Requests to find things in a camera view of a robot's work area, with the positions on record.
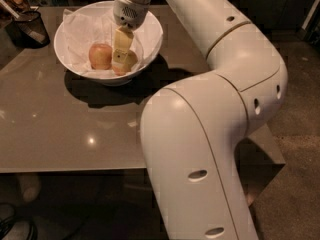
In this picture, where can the white crumpled paper liner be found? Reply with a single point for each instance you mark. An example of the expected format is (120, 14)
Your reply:
(82, 31)

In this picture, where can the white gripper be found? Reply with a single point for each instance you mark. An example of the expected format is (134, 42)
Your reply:
(129, 14)

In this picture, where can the black mesh pen holder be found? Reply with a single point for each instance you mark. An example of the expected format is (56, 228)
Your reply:
(32, 30)

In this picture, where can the white bowl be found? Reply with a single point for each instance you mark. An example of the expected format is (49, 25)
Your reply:
(150, 35)

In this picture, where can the red-yellow apple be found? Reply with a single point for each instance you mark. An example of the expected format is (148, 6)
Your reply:
(131, 62)
(100, 56)

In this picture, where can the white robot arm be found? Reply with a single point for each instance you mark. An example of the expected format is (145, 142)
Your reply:
(190, 129)

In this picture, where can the white table leg foot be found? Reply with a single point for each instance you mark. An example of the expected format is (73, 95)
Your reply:
(30, 186)

